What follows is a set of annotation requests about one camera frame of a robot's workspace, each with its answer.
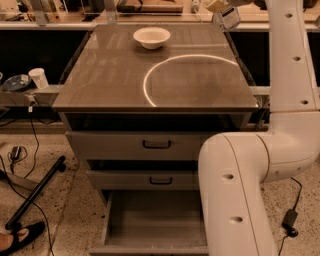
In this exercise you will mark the clear plastic water bottle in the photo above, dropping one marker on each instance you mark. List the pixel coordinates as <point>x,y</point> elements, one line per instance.
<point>228,19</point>

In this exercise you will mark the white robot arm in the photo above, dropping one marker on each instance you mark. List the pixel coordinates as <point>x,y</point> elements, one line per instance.
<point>232,166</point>

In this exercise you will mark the grey drawer cabinet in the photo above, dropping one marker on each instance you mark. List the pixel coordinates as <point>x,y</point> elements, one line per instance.
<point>193,83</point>

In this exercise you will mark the top drawer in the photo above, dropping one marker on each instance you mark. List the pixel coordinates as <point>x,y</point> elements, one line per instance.
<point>162,146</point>

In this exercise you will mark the middle drawer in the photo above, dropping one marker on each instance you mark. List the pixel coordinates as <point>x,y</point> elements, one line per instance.
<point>144,180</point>

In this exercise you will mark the open bottom drawer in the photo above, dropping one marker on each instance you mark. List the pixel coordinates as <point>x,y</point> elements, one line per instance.
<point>152,223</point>

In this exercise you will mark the white bowl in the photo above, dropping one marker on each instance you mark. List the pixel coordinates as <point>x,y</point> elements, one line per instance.
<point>152,38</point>

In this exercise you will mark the white paper cup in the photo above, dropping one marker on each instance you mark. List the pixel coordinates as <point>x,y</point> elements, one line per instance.
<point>39,78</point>

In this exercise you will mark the dark blue bowl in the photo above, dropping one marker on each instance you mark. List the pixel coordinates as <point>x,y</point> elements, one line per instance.
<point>17,83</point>

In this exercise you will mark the black pole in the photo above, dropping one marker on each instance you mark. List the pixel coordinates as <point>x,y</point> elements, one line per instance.
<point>13,222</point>

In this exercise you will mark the black power adapter right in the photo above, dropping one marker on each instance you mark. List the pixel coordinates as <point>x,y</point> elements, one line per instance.
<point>288,223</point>

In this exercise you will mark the black power adapter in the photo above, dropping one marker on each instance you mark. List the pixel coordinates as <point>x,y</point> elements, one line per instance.
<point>15,153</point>
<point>288,223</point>

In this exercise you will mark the black power adapter left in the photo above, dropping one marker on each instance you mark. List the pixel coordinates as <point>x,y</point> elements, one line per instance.
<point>15,153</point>

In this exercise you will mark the black shoe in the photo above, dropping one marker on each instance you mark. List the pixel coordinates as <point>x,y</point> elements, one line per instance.
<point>10,243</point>

